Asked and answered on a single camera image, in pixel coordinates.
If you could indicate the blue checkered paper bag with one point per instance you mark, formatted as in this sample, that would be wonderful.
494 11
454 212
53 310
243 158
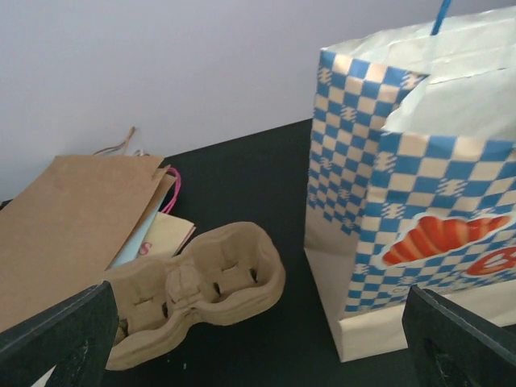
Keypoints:
411 179

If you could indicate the brown kraft paper bag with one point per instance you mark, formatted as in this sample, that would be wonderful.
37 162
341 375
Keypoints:
68 225

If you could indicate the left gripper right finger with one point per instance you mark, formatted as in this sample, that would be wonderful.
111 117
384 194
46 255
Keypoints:
452 346

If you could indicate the pink and blue paper bags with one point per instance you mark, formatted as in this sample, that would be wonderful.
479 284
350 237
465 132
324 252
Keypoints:
160 234

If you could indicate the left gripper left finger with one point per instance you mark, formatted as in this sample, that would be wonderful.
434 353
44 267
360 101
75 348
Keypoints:
71 341

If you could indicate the remaining pulp cup carriers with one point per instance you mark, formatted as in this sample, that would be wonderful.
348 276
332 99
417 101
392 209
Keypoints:
221 277

